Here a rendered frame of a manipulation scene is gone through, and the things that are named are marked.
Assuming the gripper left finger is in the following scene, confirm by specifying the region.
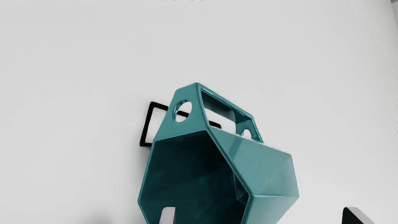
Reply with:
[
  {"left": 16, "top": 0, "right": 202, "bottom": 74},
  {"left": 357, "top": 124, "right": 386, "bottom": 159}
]
[{"left": 160, "top": 207, "right": 178, "bottom": 224}]

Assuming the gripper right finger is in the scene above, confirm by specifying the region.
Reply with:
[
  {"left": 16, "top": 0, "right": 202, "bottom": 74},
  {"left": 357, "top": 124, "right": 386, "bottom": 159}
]
[{"left": 342, "top": 207, "right": 377, "bottom": 224}]

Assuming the teal faceted mug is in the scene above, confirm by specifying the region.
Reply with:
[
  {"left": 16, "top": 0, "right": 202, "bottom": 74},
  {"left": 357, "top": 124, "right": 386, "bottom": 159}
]
[{"left": 137, "top": 82, "right": 300, "bottom": 224}]

